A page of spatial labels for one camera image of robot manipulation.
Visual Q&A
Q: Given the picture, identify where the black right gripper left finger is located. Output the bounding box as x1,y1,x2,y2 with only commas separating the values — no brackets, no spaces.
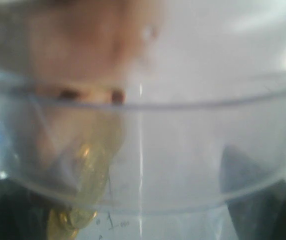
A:
0,179,54,240

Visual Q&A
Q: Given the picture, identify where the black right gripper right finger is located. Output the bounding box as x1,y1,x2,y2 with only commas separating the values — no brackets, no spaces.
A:
227,180,286,240

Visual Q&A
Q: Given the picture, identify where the gold foil coin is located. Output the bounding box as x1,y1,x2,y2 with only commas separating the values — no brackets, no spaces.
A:
73,115,125,205
46,207,97,240

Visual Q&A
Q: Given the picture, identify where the clear plastic tumbler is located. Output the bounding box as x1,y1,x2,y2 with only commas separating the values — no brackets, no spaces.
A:
0,72,286,240

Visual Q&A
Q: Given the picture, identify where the clear plastic shaker lid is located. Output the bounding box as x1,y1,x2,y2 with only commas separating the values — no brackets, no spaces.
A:
0,0,286,108

